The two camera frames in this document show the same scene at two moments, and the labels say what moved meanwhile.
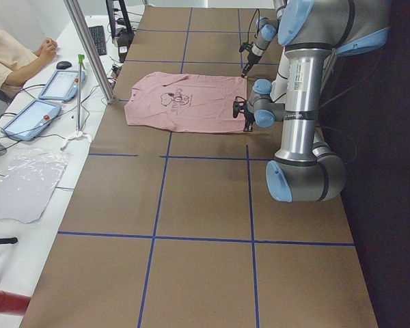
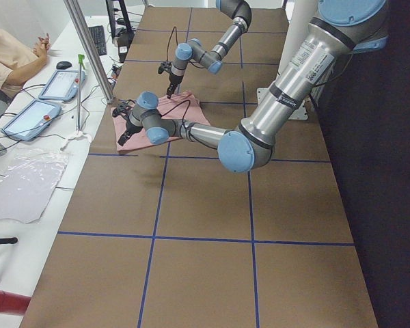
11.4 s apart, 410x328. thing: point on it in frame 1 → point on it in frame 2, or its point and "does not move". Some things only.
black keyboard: (99, 38) does not move
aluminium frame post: (92, 49) does not move
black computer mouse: (63, 65) does not move
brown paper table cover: (169, 228) does not move
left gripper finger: (248, 128) → (124, 137)
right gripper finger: (247, 68) → (171, 90)
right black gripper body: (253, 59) → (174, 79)
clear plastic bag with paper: (23, 191) does not move
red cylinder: (2, 301) does not move
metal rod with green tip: (81, 65) does not move
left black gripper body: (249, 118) → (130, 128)
